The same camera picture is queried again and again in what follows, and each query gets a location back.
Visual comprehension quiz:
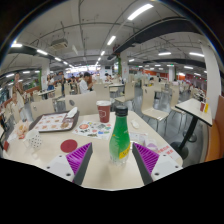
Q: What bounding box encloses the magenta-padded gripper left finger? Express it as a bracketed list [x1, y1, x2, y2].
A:
[45, 142, 94, 185]

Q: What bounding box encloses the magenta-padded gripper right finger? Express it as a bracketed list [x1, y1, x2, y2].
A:
[131, 142, 184, 186]

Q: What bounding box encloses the green plastic drink bottle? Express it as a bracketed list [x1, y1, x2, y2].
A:
[108, 105, 132, 167]

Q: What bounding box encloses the small purple-white packet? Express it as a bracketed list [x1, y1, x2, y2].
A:
[143, 138, 159, 153]

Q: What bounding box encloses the flat round red coaster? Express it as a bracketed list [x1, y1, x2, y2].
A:
[60, 138, 79, 154]

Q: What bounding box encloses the clear plastic packet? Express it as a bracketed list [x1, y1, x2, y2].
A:
[129, 131, 148, 144]

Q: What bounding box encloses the colourful printed leaflet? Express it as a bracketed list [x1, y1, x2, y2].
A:
[72, 120, 115, 141]

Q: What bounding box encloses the brown food tray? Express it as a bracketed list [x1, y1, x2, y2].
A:
[28, 110, 81, 133]

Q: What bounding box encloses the white black-dotted mug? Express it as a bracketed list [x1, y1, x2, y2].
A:
[23, 129, 44, 150]

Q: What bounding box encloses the crumpled white napkin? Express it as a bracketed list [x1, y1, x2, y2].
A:
[65, 106, 79, 119]

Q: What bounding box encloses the red paper cup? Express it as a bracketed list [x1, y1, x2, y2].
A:
[96, 100, 112, 124]

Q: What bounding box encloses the crumpled food wrapper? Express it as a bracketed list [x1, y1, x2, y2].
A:
[13, 119, 31, 139]

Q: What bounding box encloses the dark-edged side table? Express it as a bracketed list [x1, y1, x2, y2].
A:
[174, 97, 213, 160]

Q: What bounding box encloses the orange bench seat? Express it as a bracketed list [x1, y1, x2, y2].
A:
[203, 94, 224, 163]

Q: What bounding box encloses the small red box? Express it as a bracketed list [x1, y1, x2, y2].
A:
[2, 140, 10, 153]

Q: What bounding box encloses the group of beige chairs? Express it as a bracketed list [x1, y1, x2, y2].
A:
[31, 74, 201, 104]

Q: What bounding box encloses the person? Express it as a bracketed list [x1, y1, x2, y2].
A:
[12, 72, 26, 101]
[79, 71, 95, 95]
[46, 74, 56, 92]
[7, 91, 26, 124]
[58, 71, 67, 94]

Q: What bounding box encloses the ceiling air conditioner unit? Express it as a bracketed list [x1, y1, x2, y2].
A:
[49, 38, 69, 51]

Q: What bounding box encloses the group of ceiling lights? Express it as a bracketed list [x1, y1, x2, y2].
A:
[4, 3, 206, 79]

